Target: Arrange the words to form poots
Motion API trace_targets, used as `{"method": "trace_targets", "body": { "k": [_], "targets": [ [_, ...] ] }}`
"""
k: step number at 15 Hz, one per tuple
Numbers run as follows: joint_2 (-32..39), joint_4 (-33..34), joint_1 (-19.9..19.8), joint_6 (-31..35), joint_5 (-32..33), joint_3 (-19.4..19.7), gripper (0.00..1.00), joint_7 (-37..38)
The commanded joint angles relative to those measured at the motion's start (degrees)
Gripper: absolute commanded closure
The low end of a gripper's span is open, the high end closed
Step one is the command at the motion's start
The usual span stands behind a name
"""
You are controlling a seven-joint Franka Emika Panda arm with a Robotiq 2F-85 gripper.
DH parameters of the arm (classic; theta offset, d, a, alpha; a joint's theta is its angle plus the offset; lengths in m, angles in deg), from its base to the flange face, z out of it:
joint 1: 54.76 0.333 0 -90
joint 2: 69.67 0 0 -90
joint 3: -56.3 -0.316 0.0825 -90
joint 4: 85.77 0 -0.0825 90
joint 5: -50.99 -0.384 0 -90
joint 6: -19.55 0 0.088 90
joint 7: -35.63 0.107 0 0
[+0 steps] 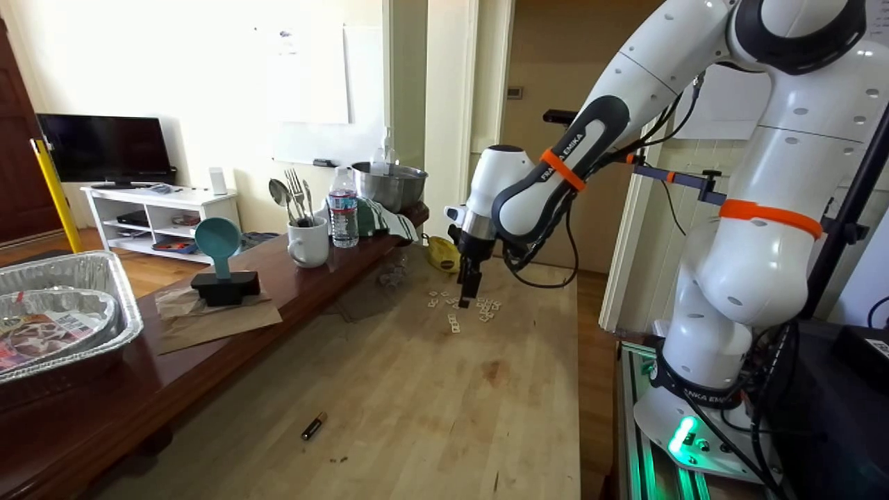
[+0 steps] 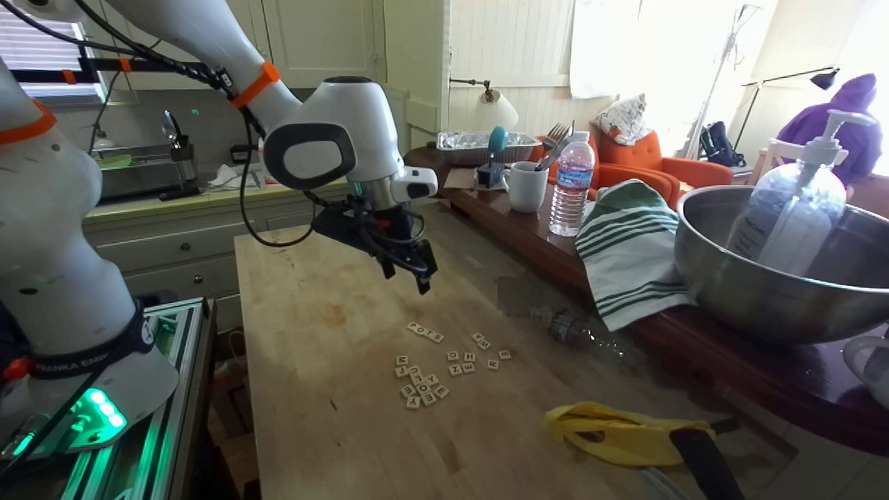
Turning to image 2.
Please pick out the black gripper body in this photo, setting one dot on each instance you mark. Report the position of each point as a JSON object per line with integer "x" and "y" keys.
{"x": 393, "y": 228}

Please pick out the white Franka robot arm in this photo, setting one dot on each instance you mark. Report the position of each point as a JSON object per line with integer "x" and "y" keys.
{"x": 55, "y": 233}

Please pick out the white letter tile M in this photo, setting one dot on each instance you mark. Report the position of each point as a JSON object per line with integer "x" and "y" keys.
{"x": 400, "y": 360}

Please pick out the white letter tile J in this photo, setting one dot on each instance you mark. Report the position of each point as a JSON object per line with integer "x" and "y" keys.
{"x": 404, "y": 373}

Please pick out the white letter tile L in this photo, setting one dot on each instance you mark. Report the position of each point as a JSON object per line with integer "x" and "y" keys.
{"x": 422, "y": 378}

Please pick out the white letter tile Y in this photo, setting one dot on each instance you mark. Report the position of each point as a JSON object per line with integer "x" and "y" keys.
{"x": 411, "y": 403}
{"x": 432, "y": 378}

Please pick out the teal paddle on black base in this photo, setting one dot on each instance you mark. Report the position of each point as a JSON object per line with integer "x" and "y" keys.
{"x": 493, "y": 173}

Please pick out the white letter tile B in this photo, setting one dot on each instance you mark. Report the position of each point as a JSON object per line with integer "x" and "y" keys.
{"x": 408, "y": 391}

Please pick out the white letter tile E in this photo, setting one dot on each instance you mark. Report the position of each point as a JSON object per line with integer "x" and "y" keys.
{"x": 429, "y": 401}
{"x": 442, "y": 391}

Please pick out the white letter tile O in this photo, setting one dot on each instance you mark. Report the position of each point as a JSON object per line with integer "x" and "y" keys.
{"x": 429, "y": 392}

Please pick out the white ceramic mug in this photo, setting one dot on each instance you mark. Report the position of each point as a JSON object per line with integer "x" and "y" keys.
{"x": 525, "y": 187}

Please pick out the clear plastic object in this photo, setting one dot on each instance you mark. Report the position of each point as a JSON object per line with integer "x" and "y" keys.
{"x": 569, "y": 326}

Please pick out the white shade desk lamp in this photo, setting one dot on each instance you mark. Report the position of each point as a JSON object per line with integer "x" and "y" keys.
{"x": 496, "y": 112}

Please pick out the clear plastic water bottle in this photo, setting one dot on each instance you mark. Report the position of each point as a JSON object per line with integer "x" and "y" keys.
{"x": 569, "y": 197}

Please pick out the white papers pile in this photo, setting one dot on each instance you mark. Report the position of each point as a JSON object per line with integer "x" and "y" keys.
{"x": 232, "y": 176}

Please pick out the green striped white towel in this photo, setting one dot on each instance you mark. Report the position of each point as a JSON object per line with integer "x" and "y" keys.
{"x": 628, "y": 252}

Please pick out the white slatted shutter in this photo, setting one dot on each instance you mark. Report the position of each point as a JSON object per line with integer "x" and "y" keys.
{"x": 510, "y": 42}

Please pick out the white drawer cabinet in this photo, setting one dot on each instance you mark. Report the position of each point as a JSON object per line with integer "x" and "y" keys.
{"x": 168, "y": 247}

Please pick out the black tool on cabinet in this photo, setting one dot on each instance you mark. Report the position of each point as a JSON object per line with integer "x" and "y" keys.
{"x": 174, "y": 135}

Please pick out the white patterned cushion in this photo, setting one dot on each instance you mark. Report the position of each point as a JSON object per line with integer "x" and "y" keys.
{"x": 625, "y": 119}

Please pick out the orange cushion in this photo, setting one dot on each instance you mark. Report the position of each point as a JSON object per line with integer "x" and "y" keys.
{"x": 667, "y": 170}

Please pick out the dark metal rod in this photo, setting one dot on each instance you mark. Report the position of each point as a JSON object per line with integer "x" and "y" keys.
{"x": 139, "y": 65}

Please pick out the large steel mixing bowl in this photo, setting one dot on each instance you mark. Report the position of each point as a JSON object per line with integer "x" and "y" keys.
{"x": 740, "y": 295}

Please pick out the black bag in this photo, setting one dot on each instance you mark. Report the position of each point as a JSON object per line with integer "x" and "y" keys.
{"x": 717, "y": 144}

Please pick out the dark brown wooden counter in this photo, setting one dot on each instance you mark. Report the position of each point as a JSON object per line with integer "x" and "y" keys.
{"x": 740, "y": 370}

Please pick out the clear pump soap bottle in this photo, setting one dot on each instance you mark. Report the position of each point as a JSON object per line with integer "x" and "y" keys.
{"x": 786, "y": 212}

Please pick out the white window blind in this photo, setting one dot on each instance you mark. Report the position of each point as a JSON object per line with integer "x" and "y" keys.
{"x": 46, "y": 51}

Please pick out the purple plush toy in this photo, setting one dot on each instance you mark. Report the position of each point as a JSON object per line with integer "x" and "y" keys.
{"x": 835, "y": 130}

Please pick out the black floor lamp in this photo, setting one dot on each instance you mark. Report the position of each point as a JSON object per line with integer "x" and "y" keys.
{"x": 822, "y": 77}

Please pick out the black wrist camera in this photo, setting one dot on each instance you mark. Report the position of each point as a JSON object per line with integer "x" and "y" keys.
{"x": 337, "y": 223}

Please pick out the aluminium frame stand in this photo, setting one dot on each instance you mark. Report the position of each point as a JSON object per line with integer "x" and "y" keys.
{"x": 168, "y": 419}

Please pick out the grey robot base mount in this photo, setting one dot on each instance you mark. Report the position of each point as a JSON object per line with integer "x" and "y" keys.
{"x": 101, "y": 392}

